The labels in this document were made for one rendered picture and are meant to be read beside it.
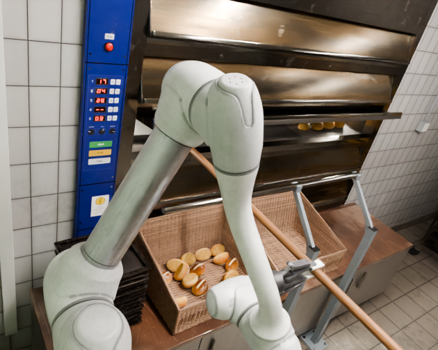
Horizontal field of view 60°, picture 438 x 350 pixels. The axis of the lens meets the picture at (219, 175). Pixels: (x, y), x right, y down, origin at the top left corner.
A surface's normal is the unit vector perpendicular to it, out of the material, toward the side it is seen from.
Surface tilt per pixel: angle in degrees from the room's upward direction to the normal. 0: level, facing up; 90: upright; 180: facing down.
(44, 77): 90
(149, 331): 0
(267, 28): 70
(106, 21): 90
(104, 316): 6
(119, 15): 90
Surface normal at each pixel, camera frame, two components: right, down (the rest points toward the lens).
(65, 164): 0.55, 0.51
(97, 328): 0.27, -0.80
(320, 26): 0.59, 0.18
